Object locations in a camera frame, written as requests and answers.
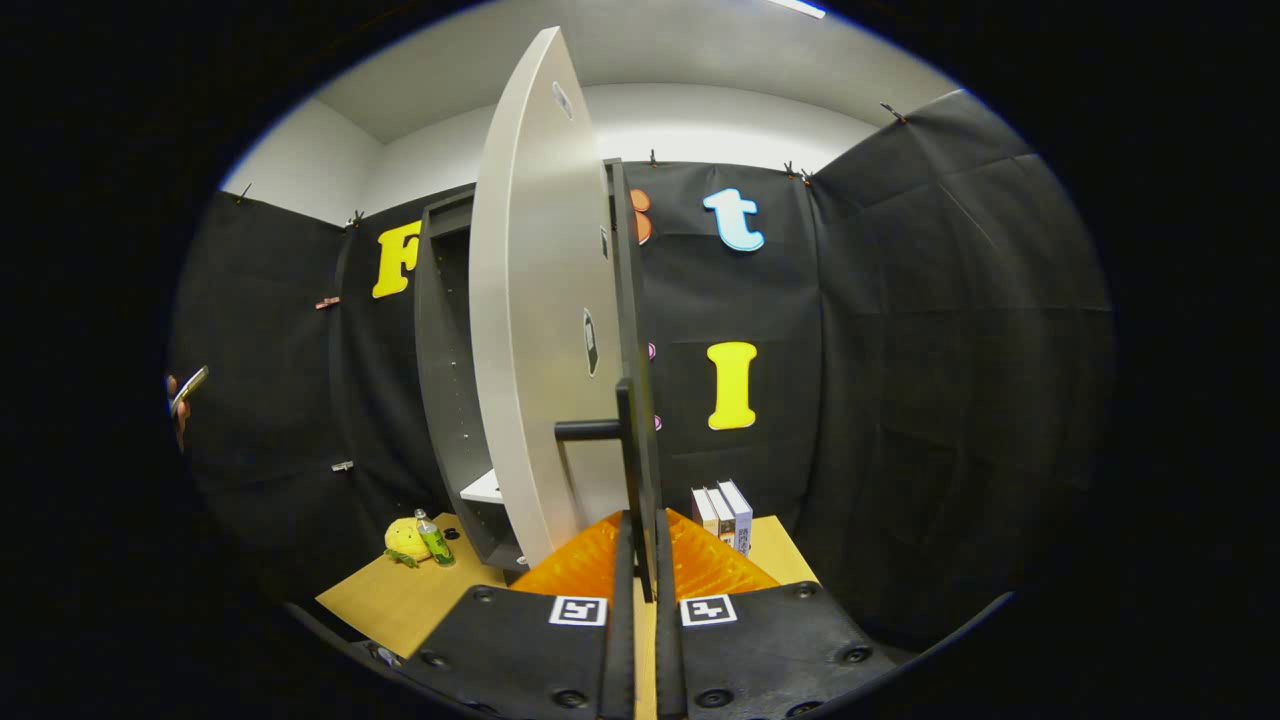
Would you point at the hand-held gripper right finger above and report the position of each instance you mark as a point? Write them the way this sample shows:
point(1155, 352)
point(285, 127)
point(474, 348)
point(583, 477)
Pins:
point(668, 650)

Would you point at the blue and white book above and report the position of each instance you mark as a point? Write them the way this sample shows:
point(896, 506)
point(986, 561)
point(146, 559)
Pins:
point(740, 518)

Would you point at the dark cloth clip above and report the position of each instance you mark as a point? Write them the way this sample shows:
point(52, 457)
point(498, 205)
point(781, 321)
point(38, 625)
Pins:
point(893, 112)
point(355, 219)
point(797, 174)

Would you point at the gold phone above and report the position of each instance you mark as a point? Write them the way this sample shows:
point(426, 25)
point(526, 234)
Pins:
point(190, 384)

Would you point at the black backdrop cloth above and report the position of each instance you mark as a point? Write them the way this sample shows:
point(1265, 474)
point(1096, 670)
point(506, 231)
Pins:
point(900, 350)

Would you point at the long ceiling light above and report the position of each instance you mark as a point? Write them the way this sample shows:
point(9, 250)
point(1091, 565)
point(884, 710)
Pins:
point(800, 8)

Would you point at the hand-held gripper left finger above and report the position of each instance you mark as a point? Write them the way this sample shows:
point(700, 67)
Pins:
point(620, 650)

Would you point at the yellow plush toy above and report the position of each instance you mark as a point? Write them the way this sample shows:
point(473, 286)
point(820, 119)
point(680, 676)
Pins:
point(403, 540)

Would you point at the green plastic bottle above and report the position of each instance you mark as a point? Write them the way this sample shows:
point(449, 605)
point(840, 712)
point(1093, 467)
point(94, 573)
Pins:
point(435, 543)

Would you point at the grey-spined book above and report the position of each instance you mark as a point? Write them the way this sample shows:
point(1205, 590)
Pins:
point(722, 515)

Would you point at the grey shoe cabinet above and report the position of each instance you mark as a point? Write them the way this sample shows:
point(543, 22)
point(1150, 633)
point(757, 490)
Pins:
point(445, 350)

